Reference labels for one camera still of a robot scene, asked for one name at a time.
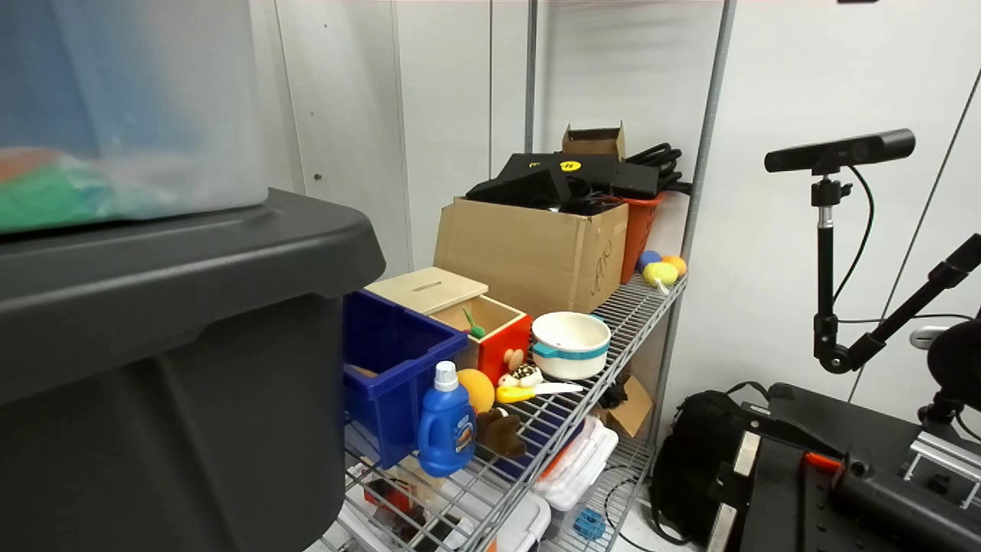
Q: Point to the green toy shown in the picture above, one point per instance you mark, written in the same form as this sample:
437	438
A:
478	325

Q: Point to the yellow plastic toy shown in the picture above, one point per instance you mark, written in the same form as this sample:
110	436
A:
518	386

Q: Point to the white pot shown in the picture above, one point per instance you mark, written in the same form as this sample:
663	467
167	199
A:
573	355

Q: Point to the small dark brown toy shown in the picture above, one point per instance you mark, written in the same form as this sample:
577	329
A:
498	434

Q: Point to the yellow round toy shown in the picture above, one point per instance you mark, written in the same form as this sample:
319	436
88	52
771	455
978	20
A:
661	278

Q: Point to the metal rack pole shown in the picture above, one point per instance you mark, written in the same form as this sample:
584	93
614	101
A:
686	233
532	70

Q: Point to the large cardboard box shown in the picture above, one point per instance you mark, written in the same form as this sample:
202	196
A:
522	256

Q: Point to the wooden box with red drawer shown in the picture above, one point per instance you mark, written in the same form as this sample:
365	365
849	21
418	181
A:
425	288

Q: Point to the orange bucket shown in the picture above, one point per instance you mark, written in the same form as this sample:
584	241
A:
640	241

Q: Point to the blue ball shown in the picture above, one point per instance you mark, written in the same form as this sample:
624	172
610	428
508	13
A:
648	256

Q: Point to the blue detergent bottle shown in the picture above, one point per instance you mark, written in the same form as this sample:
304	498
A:
445	430

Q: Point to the blue plastic bin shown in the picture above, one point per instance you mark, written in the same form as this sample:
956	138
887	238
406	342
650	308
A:
395	407

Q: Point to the small cardboard box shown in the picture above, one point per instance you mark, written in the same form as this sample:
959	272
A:
594	141

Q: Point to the orange ball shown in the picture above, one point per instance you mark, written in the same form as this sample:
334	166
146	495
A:
679	263

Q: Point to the cardboard flap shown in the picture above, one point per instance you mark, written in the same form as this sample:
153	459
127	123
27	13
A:
634	407

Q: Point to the white plastic container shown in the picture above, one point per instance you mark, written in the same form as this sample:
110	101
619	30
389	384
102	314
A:
584	462
522	525

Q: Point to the packet with coloured items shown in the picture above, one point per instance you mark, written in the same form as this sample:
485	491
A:
395	498

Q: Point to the blue tape roll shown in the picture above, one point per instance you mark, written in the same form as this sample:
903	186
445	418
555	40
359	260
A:
577	522

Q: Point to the black backpack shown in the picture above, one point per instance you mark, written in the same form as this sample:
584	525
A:
708	447

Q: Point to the dark grey storage tote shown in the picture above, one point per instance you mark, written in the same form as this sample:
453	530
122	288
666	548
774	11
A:
156	407

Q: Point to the clear storage bin dark lid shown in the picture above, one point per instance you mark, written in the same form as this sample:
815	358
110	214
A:
156	93

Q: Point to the black cart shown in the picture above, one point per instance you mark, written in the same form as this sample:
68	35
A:
879	438

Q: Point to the black round object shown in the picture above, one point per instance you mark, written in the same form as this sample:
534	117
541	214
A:
960	369

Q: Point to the black camera stand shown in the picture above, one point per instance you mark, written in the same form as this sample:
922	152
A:
822	263

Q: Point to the black bar camera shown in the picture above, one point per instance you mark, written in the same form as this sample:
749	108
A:
839	152

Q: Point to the aluminium rail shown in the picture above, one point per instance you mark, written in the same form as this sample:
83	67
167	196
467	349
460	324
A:
940	455

